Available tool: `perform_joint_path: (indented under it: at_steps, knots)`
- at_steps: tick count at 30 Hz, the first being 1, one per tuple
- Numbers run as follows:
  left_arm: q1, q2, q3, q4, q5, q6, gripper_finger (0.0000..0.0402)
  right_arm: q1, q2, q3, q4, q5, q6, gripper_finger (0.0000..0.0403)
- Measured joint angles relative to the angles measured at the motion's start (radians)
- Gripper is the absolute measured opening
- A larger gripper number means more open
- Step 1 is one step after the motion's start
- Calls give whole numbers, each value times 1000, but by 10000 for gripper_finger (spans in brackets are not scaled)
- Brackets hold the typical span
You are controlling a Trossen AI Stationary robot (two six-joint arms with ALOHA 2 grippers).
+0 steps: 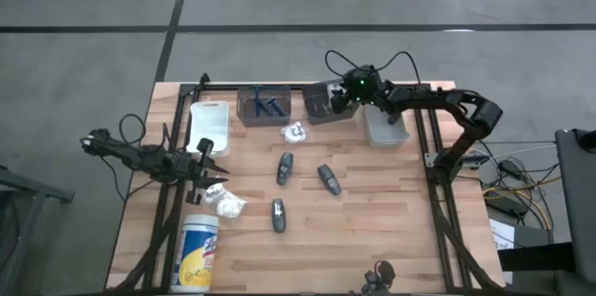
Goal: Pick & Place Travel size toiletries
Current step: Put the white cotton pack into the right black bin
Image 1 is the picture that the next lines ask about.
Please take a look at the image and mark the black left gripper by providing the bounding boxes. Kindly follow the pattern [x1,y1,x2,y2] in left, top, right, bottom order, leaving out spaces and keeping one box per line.
[175,137,231,206]

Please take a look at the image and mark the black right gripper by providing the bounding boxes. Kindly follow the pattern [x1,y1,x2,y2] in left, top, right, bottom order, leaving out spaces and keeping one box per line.
[329,64,387,114]

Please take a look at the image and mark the white packet with black print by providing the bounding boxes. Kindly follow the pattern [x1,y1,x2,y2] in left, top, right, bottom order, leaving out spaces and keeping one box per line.
[280,121,308,146]
[203,182,227,205]

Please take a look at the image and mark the light grey plastic bin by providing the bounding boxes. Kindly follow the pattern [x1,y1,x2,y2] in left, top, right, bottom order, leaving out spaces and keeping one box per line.
[361,102,412,150]

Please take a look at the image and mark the smoked transparent tilted bin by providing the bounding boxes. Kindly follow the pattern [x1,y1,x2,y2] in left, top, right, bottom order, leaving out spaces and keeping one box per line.
[301,79,360,126]

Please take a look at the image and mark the white plastic bin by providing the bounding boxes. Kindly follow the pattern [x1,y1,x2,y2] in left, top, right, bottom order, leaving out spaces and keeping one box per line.
[187,100,232,158]

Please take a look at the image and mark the smoked transparent rectangular bin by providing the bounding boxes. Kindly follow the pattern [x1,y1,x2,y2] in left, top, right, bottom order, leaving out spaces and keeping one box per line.
[236,85,292,128]

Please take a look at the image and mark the disinfecting wipes canister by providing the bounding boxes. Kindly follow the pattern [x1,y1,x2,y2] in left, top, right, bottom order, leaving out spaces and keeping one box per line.
[170,213,221,294]

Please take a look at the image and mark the black power adapter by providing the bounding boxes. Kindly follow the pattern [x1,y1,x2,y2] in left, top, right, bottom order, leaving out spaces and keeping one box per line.
[483,193,530,221]

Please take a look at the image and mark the grey metal furniture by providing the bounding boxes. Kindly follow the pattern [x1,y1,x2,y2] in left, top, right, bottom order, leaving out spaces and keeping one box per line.
[0,165,75,296]

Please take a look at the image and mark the white paper sheet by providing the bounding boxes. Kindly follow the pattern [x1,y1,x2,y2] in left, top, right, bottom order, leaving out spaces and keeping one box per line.
[488,218,516,250]

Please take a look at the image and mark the dark grey cabinet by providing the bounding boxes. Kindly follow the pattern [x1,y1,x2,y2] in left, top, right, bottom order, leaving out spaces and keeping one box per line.
[553,128,596,296]

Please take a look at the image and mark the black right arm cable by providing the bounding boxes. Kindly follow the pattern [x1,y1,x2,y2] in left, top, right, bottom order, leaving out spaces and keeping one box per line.
[324,49,423,86]

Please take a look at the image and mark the black metal table frame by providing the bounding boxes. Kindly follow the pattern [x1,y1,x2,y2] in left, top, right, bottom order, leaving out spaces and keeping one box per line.
[104,72,507,295]

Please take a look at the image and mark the yellow floor cable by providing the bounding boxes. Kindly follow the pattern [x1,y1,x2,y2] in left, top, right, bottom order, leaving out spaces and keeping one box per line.
[481,174,560,232]

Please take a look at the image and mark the small black cabled device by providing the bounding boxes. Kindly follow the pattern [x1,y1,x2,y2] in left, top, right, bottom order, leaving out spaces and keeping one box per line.
[360,260,397,295]

